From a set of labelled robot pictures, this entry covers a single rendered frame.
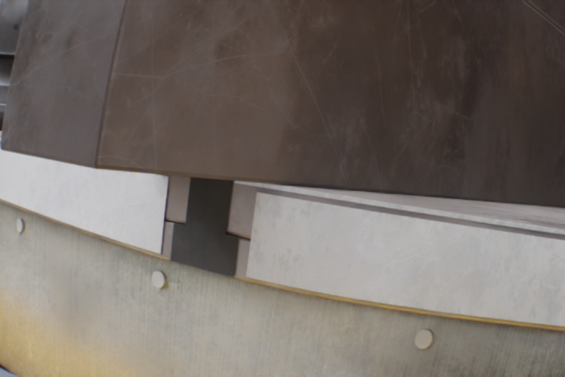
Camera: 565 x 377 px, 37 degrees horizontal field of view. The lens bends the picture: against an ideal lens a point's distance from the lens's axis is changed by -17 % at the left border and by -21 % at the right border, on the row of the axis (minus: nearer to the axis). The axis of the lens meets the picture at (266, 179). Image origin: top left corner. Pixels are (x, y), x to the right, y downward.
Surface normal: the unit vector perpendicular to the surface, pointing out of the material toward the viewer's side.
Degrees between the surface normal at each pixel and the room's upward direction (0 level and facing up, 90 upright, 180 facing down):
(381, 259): 90
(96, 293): 90
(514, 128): 90
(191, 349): 90
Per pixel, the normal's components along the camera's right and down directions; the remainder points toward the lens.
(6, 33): 0.47, 0.09
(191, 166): 0.77, 0.12
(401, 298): -0.58, -0.05
